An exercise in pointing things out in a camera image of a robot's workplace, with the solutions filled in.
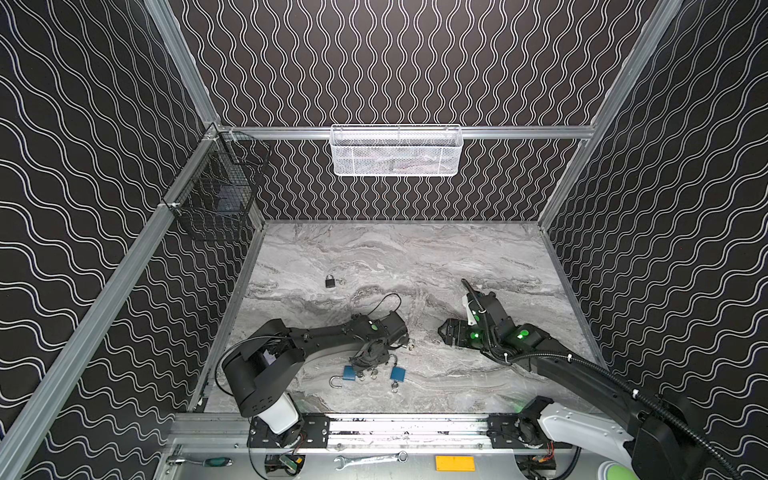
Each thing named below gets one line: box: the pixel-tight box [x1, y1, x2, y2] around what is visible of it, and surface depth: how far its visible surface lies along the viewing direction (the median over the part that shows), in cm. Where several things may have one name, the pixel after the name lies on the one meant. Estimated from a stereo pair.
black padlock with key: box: [325, 274, 346, 288], surface depth 105 cm
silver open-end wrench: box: [334, 450, 409, 471], surface depth 72 cm
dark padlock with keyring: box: [356, 367, 378, 381], surface depth 85 cm
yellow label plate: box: [435, 456, 476, 472], surface depth 72 cm
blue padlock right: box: [387, 354, 407, 383], surface depth 85 cm
